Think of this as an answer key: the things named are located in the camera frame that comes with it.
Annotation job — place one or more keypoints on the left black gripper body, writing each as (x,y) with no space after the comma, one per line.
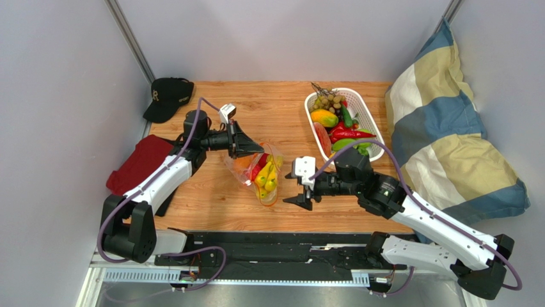
(220,141)

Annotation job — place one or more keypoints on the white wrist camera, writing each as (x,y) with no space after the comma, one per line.
(226,113)
(303,168)

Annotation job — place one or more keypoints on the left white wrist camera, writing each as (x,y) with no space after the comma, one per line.
(226,113)

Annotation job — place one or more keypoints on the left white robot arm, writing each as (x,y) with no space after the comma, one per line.
(128,229)

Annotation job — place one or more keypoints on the green cucumber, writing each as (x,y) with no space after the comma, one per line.
(347,118)

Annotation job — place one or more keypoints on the black folded cloth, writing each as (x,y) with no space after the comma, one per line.
(162,210)

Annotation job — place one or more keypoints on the yellow banana bunch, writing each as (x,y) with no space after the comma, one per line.
(266,183)

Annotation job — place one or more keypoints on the wrinkled red fruit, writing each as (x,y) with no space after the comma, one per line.
(254,172)

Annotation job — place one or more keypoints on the watermelon slice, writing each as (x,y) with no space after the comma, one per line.
(323,138)

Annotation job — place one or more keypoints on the clear orange zip top bag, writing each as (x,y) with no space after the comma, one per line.
(244,176)

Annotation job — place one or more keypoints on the white perforated plastic basket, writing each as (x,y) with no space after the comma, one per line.
(361,116)

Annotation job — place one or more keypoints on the silver aluminium frame rail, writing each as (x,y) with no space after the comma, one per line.
(129,36)

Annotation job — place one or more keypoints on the red pomegranate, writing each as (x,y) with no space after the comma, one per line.
(263,160)

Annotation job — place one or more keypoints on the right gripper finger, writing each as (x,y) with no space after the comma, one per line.
(291,175)
(301,200)

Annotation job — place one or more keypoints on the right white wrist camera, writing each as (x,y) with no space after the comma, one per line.
(303,168)

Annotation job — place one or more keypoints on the orange persimmon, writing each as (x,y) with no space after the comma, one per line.
(242,163)

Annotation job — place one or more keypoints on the blue yellow checked pillow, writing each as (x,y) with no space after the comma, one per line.
(440,141)

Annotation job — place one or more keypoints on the long red chili pepper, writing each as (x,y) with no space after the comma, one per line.
(343,134)

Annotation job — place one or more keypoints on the black baseball cap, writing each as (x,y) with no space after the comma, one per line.
(168,94)

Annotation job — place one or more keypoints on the dark red folded cloth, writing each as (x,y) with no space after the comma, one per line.
(148,155)

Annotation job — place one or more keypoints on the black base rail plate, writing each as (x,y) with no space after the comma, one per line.
(300,256)

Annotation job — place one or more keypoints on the brown longan bunch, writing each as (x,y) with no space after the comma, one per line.
(328,99)

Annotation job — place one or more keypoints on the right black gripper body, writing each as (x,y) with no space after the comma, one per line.
(309,187)

